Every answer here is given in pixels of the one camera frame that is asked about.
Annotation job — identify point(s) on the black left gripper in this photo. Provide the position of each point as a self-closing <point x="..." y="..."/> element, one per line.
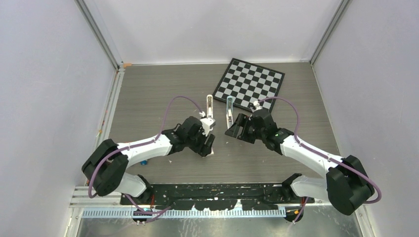
<point x="202" y="149"/>

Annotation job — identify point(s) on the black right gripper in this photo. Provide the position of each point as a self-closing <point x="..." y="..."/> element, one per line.
<point x="242" y="121"/>

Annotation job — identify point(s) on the light blue white stapler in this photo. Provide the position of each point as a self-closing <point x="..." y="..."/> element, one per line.
<point x="229" y="111"/>

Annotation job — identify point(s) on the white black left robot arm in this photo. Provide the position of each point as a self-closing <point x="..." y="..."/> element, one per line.
<point x="106" y="167"/>

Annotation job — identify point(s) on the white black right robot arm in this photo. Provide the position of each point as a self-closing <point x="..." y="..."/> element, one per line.
<point x="343" y="182"/>

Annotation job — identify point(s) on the black white chessboard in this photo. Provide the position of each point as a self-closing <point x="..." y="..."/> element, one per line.
<point x="247" y="82"/>

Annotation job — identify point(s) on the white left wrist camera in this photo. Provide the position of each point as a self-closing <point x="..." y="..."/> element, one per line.
<point x="207" y="123"/>

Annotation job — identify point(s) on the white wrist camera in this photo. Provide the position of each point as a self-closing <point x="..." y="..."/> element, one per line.
<point x="256" y="106"/>
<point x="207" y="123"/>

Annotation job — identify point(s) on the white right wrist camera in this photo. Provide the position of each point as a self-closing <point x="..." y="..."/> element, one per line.
<point x="256" y="106"/>

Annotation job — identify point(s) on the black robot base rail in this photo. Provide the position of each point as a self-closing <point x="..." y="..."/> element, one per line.
<point x="221" y="196"/>

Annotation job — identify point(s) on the left aluminium corner post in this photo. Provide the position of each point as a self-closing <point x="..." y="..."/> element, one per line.
<point x="91" y="20"/>

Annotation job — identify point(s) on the aluminium corner post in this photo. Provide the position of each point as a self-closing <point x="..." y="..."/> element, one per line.
<point x="91" y="20"/>
<point x="340" y="11"/>

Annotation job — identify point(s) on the right aluminium corner post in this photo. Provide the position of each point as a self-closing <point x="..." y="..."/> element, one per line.
<point x="340" y="11"/>

